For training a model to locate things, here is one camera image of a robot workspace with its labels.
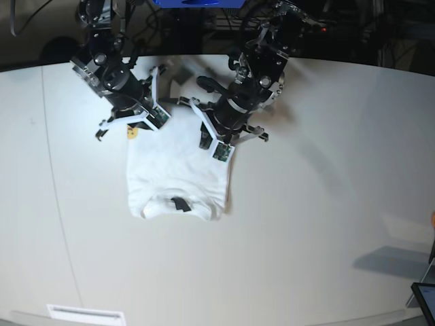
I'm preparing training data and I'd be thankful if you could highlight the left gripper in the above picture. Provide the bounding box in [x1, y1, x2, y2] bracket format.
[199, 94, 258, 150]

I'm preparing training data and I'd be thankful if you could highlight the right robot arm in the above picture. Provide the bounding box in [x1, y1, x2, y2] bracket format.
[71, 1, 152, 113]

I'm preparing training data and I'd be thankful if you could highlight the blue box at top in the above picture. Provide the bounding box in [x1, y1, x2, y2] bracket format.
[153, 0, 245, 9]

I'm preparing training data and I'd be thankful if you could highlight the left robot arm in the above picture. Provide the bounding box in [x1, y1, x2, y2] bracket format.
[196, 1, 326, 149]

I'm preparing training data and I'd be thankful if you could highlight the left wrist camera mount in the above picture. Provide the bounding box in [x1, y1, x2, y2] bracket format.
[177, 96, 269, 164]

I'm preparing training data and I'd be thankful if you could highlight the dark tablet device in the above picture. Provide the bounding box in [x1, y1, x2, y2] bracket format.
[411, 283, 435, 326]

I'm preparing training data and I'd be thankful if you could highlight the white printed T-shirt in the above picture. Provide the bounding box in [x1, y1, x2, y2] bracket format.
[126, 106, 230, 221]

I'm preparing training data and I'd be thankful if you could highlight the white label on table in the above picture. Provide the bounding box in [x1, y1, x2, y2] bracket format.
[47, 304, 126, 326]

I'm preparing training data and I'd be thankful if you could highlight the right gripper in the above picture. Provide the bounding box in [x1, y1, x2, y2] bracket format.
[101, 73, 155, 117]

